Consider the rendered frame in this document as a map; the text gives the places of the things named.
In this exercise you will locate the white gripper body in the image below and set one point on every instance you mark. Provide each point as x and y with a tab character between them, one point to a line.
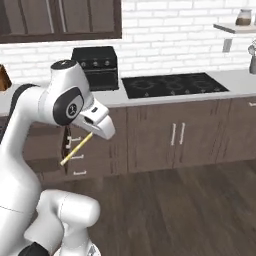
106	128

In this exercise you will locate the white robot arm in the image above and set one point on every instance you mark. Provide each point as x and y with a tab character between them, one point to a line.
20	173

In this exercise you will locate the yellow straw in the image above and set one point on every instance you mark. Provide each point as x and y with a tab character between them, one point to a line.
77	148

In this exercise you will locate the open brown wooden drawer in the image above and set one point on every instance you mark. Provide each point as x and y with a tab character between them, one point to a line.
43	146

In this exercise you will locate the brown cupboard door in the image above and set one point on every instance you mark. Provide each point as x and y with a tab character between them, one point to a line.
151	138
200	133

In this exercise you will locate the black toaster oven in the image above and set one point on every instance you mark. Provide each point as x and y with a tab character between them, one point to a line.
96	68

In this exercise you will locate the black hob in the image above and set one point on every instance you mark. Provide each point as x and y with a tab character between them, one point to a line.
173	85

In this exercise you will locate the brown wooden knife block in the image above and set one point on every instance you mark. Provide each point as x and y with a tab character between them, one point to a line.
4	79

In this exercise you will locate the brown base cupboard run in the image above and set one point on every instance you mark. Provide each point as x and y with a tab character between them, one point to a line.
241	128

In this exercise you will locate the grey pot with tools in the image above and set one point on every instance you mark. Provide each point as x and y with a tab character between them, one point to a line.
252	56

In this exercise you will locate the glass jar with brown contents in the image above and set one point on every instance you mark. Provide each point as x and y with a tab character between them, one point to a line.
244	17

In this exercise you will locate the dark brown wall cupboards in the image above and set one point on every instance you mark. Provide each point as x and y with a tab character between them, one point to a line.
60	18

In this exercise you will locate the grey wall shelf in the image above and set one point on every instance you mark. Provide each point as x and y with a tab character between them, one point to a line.
235	29

